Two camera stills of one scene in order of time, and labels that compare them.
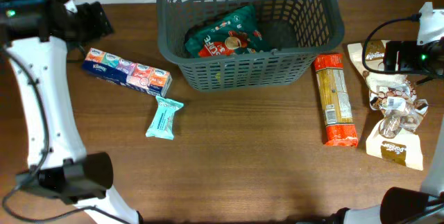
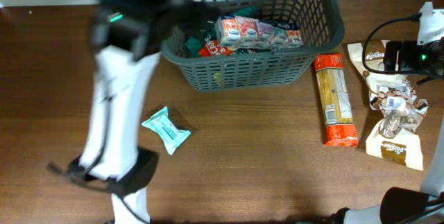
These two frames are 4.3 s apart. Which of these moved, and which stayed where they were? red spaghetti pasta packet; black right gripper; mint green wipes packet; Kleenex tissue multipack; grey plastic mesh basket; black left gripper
Moved: black left gripper; Kleenex tissue multipack; mint green wipes packet
Stayed: grey plastic mesh basket; black right gripper; red spaghetti pasta packet
